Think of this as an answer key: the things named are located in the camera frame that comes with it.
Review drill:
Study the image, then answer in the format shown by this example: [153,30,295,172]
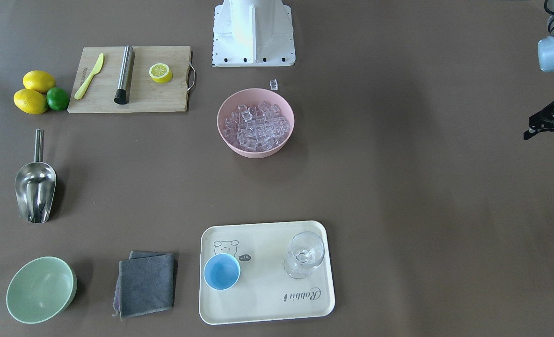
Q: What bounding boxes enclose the upper yellow lemon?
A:
[22,70,56,95]

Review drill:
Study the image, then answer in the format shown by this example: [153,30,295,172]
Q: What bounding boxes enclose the green bowl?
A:
[6,256,77,324]

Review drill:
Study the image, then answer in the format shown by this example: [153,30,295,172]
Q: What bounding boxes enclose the green lime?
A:
[45,87,70,111]

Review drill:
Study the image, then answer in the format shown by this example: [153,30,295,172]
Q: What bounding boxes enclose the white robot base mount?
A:
[211,0,296,67]

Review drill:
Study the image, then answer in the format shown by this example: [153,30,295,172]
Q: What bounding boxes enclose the cream serving tray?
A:
[199,220,335,325]

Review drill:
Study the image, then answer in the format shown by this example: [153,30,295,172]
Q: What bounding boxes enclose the grey folded cloth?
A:
[114,251,175,320]

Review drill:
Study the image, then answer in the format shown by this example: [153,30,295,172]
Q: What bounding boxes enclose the clear wine glass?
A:
[284,232,325,279]

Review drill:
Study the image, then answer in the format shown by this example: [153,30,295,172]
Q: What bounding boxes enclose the steel muddler black tip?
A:
[114,45,135,105]

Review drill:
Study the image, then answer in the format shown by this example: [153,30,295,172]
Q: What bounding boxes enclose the blue cup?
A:
[203,253,241,291]

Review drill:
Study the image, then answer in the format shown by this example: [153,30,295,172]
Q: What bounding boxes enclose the yellow plastic knife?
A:
[74,53,104,100]

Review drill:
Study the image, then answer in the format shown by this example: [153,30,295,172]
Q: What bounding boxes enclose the half lemon slice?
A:
[149,63,173,83]

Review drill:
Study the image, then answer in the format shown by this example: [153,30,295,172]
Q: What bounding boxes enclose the pink bowl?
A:
[216,89,295,158]

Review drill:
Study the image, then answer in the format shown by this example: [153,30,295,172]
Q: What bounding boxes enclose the lower yellow lemon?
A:
[13,89,49,115]

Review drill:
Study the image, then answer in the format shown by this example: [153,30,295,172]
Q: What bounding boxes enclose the steel ice scoop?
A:
[15,129,57,223]

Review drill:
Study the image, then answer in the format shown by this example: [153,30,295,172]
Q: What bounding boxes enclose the pile of clear ice cubes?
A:
[219,102,292,152]

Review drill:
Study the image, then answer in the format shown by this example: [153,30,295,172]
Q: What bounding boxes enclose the bamboo cutting board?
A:
[67,45,194,114]

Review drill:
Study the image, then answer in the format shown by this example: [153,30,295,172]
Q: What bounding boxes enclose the yellow lemon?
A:
[13,89,49,115]
[22,70,56,95]

